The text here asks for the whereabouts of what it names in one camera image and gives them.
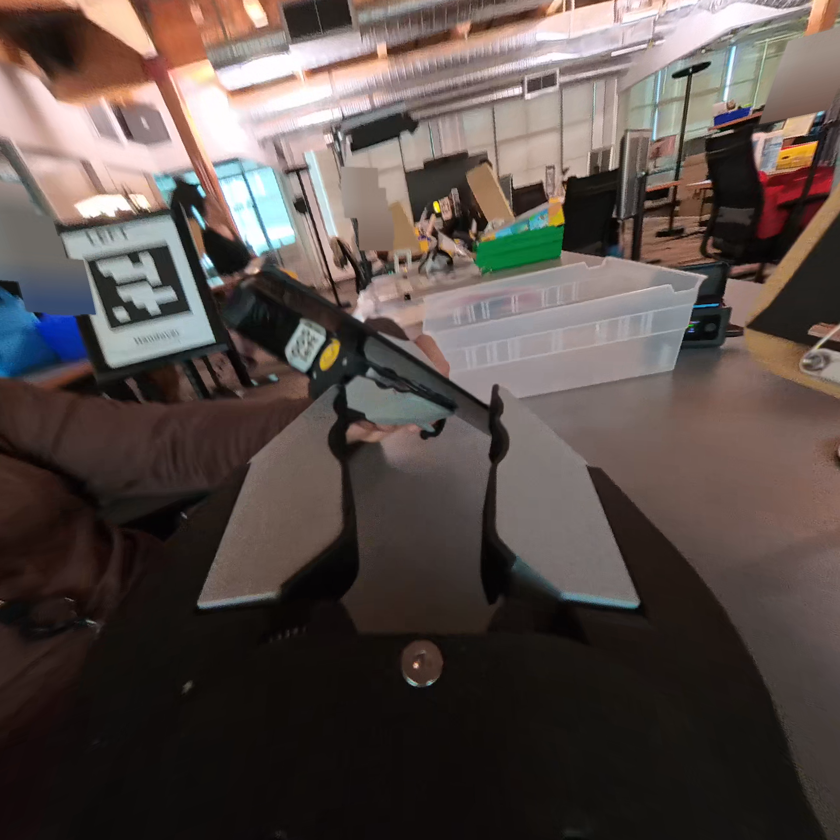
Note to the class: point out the cardboard sheet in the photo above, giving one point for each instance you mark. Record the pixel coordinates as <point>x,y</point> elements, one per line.
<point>489,193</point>

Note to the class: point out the colourful box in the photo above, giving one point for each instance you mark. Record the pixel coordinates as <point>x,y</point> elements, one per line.
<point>531,220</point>

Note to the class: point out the clear plastic bin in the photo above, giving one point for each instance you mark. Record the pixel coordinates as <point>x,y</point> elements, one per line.
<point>558,328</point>

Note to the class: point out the person's left forearm brown sleeve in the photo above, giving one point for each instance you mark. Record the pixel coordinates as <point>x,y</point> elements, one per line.
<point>164,446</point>

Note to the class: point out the person's left hand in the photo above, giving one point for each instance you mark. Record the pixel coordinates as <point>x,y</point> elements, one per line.
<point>433,354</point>

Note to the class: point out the grey charger case with screen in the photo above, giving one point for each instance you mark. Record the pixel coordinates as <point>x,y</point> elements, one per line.
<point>705,328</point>

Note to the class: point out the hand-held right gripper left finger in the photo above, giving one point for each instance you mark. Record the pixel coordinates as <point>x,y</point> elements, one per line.
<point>282,512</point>

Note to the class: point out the red office chair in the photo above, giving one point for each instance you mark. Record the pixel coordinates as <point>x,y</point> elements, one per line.
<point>794,203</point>

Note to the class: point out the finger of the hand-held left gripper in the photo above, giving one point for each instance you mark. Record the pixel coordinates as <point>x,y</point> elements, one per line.
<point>463,399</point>

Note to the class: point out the green plastic bin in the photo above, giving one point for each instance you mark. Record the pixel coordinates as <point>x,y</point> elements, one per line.
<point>518,253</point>

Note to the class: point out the black floor lamp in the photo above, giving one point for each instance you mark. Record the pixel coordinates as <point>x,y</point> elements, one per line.
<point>692,68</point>

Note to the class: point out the black board with wooden edge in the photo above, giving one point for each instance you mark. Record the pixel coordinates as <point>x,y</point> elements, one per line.
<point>807,295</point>

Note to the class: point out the black screen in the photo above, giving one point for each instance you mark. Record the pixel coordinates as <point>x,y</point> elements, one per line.
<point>439,190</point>

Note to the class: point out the person's brown clothed torso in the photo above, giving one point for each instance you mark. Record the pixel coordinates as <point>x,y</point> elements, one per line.
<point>59,590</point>

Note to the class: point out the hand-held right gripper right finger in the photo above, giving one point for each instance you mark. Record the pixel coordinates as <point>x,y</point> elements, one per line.
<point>558,518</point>

